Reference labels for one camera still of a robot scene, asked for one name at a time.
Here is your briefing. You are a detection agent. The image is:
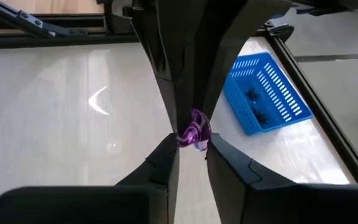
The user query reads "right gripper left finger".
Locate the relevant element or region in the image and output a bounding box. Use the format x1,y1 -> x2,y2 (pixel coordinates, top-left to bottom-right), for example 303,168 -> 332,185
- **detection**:
0,133 -> 180,224

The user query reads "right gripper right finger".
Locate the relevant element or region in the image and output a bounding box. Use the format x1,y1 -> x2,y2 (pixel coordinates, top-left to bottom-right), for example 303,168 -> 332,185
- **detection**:
206,133 -> 358,224

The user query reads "black toy spider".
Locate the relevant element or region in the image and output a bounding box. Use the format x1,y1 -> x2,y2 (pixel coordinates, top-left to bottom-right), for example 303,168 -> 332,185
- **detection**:
253,109 -> 272,125
244,86 -> 262,102

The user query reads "grey diagonal frame brace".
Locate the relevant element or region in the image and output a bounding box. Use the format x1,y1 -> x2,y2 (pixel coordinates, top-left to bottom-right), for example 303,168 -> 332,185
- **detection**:
0,0 -> 88,39

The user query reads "blue plastic basket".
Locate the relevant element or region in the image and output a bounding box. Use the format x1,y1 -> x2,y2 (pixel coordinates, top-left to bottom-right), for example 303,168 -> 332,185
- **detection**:
222,52 -> 314,136

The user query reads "purple witch hat toy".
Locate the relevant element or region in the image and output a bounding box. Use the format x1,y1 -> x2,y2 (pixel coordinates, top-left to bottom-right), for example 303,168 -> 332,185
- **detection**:
178,108 -> 213,152

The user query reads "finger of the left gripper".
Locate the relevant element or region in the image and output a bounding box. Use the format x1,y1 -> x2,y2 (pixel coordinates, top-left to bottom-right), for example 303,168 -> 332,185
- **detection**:
196,0 -> 358,118
131,0 -> 199,134

